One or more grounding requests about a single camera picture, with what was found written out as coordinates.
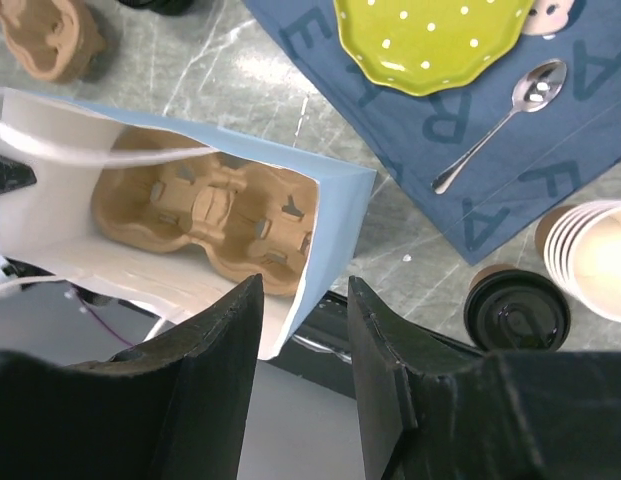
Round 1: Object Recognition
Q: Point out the stack of black lids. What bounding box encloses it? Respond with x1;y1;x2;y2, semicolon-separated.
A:
118;0;194;16

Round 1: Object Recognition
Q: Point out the black cup lid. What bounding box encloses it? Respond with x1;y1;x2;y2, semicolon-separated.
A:
463;268;571;351

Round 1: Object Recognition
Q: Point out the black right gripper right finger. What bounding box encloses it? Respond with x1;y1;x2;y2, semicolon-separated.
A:
347;277;621;479

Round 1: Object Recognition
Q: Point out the blue white paper bag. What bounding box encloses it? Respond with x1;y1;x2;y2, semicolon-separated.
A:
0;87;376;360

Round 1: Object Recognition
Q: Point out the brown pulp cup carrier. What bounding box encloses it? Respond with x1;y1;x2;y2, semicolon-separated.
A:
0;0;106;84
91;152;318;296

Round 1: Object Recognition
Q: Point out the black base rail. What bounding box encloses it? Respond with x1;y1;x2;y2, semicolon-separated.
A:
271;278;485;409

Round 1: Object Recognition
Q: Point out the brown paper cup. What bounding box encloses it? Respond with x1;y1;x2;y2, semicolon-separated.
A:
469;263;516;292

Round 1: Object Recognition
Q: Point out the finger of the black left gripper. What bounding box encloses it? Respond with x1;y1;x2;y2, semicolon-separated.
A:
0;154;37;195

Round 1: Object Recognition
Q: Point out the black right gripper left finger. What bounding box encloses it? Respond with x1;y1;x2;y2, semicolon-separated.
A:
0;275;264;479

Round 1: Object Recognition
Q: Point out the stack of brown paper cups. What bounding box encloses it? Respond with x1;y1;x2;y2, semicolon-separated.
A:
535;200;621;323

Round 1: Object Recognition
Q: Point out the blue letter print cloth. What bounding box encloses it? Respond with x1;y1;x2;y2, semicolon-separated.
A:
248;1;621;264

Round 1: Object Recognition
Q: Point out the silver spoon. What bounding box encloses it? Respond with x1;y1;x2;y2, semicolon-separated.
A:
431;59;568;195

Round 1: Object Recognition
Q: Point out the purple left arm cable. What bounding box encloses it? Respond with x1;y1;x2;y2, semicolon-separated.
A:
77;294;136;349

